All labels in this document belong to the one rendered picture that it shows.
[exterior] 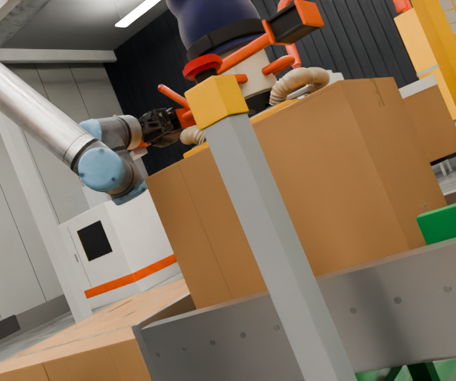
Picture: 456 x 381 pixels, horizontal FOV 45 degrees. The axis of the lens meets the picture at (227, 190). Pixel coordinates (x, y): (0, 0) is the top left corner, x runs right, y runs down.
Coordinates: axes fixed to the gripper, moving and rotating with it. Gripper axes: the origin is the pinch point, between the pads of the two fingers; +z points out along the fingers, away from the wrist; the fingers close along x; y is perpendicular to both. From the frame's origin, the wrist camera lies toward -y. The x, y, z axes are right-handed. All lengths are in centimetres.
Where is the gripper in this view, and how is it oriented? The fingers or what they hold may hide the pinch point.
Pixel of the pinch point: (172, 126)
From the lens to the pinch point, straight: 163.2
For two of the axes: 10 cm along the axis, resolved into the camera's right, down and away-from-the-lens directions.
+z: 5.4, -2.1, 8.2
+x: -4.0, -9.2, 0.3
